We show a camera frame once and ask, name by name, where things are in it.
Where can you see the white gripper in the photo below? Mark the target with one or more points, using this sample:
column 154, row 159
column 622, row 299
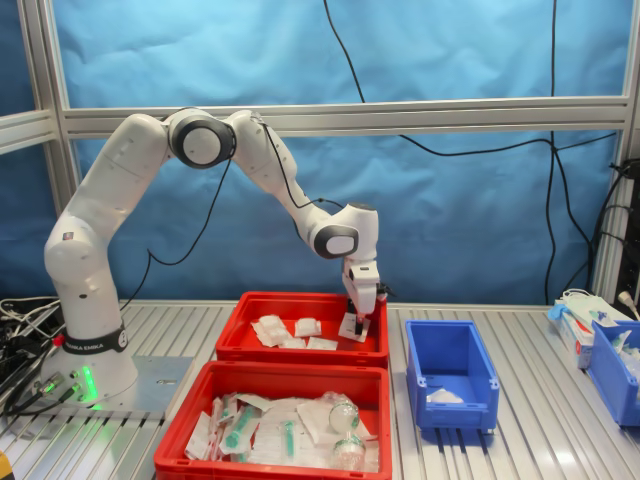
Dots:
column 362, row 292

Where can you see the white sterile pouch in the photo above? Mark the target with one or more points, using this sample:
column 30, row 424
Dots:
column 200, row 440

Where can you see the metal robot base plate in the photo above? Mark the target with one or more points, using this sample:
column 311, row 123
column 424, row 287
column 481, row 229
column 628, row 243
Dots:
column 160, row 385

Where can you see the white paper pouch pile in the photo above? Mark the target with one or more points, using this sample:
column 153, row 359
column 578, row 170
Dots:
column 310, row 415

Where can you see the white green-edged pouch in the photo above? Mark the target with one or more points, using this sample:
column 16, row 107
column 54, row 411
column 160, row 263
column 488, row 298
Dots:
column 255, row 400

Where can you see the blue backdrop cloth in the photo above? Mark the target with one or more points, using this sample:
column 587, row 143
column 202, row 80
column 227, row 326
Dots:
column 450, row 225

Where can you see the white wrapped gauze bandage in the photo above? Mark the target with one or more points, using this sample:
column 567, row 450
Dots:
column 265, row 337
column 272, row 324
column 306, row 327
column 292, row 343

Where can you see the aluminium profile frame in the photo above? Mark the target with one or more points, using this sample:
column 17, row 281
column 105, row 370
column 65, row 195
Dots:
column 450, row 112

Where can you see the stack of face masks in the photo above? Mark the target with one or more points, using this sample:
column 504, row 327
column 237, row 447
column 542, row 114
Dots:
column 585, row 302

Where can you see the white face mask box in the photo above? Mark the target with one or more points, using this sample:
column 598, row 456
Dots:
column 575, row 340

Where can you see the packets in blue bin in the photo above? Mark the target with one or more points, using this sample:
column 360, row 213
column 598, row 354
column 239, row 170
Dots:
column 625, row 345

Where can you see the blue storage bin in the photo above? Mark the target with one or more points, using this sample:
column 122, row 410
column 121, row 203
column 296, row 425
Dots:
column 450, row 350

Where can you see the red crate with syringes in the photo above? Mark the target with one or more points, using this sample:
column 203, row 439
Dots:
column 175, row 465

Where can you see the large green packaged syringe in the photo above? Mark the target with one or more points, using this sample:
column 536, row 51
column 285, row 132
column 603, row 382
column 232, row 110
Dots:
column 241, row 425

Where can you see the green syringe in pouch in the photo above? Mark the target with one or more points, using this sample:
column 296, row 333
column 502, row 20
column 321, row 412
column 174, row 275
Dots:
column 225, row 406

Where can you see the bulky printed bandage packet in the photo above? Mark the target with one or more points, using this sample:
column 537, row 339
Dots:
column 321, row 343

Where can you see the red crate with bandages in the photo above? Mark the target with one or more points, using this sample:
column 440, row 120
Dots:
column 300, row 359

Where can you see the clear filter with green label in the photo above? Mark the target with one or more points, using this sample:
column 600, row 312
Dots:
column 347, row 445

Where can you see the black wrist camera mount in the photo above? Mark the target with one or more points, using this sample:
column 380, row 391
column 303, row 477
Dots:
column 383, row 290

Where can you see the clear wrapper bag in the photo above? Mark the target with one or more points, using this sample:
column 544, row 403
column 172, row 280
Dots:
column 369, row 452

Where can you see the black equipment rack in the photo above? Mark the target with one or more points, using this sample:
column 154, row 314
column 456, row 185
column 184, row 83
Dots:
column 632, row 240

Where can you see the blue nitrile glove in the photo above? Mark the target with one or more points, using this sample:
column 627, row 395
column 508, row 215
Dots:
column 556, row 312

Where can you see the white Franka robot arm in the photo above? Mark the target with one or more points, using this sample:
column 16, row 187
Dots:
column 80, row 260

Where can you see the blue bin with packets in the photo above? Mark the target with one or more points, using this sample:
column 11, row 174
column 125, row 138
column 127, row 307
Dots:
column 610, row 380

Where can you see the slim green packaged syringe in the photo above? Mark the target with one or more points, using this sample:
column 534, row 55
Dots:
column 288, row 432

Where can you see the clear round filter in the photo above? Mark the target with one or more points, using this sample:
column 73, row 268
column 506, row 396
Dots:
column 341, row 415

